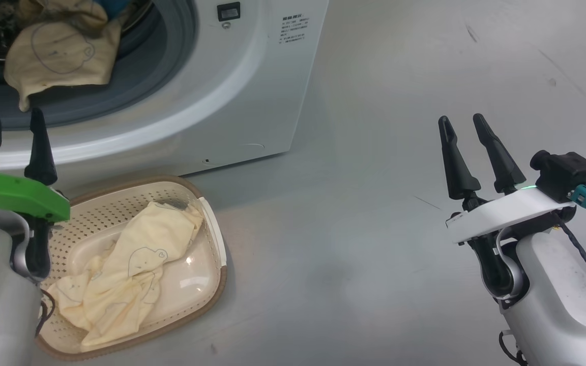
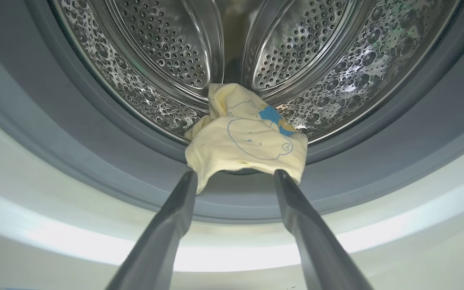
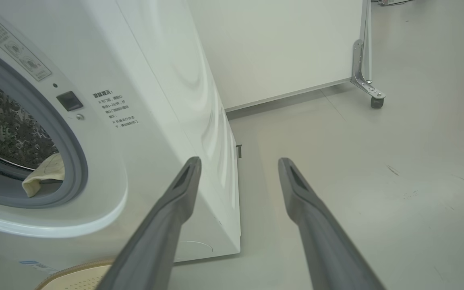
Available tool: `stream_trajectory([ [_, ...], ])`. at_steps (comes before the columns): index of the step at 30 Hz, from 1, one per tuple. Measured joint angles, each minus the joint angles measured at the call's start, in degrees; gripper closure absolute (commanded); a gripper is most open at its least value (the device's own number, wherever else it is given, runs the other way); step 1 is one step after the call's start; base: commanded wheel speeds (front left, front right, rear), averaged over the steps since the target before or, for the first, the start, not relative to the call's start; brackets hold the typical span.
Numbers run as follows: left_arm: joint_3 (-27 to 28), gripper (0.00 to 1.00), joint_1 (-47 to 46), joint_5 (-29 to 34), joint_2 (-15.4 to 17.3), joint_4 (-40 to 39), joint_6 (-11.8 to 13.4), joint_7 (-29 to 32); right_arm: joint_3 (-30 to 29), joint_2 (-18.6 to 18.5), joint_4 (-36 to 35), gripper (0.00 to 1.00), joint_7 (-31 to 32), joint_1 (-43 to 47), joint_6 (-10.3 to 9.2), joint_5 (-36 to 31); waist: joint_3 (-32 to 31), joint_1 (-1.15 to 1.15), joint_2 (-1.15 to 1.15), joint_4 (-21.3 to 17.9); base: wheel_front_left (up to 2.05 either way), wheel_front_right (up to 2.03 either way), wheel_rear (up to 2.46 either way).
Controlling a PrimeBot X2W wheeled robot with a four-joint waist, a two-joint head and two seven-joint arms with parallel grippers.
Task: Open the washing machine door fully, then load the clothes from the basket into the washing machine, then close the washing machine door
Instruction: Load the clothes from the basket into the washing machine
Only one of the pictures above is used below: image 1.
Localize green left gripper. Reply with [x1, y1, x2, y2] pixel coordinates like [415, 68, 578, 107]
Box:
[0, 108, 71, 223]

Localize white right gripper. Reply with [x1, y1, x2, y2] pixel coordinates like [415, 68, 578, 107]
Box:
[438, 113, 576, 245]

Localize cream garment with blue cuff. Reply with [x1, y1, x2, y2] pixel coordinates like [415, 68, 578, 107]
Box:
[4, 0, 123, 112]

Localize cream bear-print garment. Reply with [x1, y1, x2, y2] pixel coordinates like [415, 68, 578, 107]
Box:
[46, 201, 204, 347]

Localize cream perforated laundry basket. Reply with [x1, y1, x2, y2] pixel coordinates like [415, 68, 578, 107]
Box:
[34, 175, 228, 361]

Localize white front-load washing machine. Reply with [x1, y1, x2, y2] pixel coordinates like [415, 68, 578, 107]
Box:
[0, 0, 330, 178]

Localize black door latch socket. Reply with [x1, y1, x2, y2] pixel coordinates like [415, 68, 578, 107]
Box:
[217, 2, 241, 22]

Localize small printed text label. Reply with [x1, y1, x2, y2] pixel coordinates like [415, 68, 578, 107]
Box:
[279, 15, 310, 45]

